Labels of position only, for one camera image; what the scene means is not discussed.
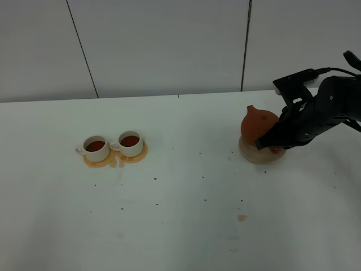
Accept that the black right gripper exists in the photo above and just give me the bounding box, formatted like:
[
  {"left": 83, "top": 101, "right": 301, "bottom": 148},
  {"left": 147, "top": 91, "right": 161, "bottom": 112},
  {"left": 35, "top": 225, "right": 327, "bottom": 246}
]
[{"left": 256, "top": 99, "right": 333, "bottom": 150}]

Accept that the brown clay teapot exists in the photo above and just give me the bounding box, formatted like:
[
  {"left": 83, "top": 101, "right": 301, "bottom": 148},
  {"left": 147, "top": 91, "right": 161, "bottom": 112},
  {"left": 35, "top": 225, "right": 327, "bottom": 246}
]
[{"left": 241, "top": 105, "right": 279, "bottom": 147}]

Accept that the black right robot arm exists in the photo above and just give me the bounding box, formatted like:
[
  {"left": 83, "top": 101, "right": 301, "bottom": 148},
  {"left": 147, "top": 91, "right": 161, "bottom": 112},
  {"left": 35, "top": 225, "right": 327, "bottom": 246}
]
[{"left": 255, "top": 67, "right": 360, "bottom": 150}]

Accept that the beige round teapot mat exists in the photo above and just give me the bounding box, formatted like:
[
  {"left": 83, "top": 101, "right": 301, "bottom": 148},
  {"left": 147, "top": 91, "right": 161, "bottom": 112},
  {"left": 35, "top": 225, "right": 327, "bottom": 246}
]
[{"left": 239, "top": 136, "right": 286, "bottom": 164}]

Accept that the right white teacup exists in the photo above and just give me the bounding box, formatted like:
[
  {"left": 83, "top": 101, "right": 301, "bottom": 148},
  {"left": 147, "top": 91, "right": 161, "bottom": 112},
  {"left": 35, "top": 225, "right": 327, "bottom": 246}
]
[{"left": 109, "top": 131, "right": 144, "bottom": 158}]

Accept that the white teacup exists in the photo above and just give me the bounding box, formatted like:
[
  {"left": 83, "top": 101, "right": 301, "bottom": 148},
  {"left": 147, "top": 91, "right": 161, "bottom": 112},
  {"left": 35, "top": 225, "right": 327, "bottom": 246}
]
[
  {"left": 109, "top": 131, "right": 144, "bottom": 158},
  {"left": 75, "top": 135, "right": 111, "bottom": 163}
]

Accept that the right orange round coaster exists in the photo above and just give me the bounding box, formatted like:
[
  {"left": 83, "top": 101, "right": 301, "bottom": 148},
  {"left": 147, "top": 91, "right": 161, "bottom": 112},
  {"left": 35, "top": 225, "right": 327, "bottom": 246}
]
[{"left": 116, "top": 142, "right": 148, "bottom": 164}]

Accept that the orange round coaster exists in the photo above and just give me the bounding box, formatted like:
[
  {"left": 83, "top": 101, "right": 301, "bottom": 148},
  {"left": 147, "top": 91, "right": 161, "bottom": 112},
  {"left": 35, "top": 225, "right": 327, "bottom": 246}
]
[
  {"left": 116, "top": 142, "right": 148, "bottom": 164},
  {"left": 83, "top": 150, "right": 117, "bottom": 168}
]

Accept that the left white teacup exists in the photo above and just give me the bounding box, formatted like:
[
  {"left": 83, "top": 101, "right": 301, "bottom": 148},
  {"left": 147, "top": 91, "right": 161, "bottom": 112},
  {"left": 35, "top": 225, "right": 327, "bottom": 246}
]
[{"left": 75, "top": 135, "right": 111, "bottom": 163}]

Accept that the left orange round coaster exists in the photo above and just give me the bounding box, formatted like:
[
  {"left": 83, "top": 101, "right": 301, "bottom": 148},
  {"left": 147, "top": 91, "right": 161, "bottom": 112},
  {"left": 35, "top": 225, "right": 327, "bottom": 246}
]
[{"left": 83, "top": 150, "right": 117, "bottom": 168}]

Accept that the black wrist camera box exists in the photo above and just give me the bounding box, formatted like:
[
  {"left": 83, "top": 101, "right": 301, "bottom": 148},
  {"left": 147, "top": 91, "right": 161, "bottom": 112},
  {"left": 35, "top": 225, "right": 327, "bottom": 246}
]
[{"left": 272, "top": 69, "right": 319, "bottom": 107}]

